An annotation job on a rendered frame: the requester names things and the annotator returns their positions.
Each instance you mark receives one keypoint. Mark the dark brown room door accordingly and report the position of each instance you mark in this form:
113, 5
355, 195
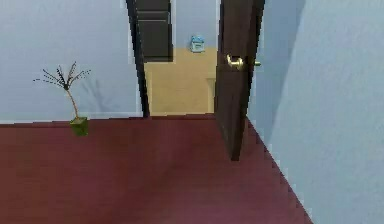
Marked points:
235, 100

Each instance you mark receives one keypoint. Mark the small light blue box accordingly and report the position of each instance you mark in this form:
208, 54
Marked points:
197, 44

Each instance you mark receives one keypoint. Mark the brass door knob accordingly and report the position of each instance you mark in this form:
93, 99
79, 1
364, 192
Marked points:
257, 63

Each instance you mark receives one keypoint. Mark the dark brown panelled door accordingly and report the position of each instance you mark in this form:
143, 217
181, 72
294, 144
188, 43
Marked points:
154, 33

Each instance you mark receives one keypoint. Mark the house plant in green pot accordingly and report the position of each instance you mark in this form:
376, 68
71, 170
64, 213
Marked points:
79, 125

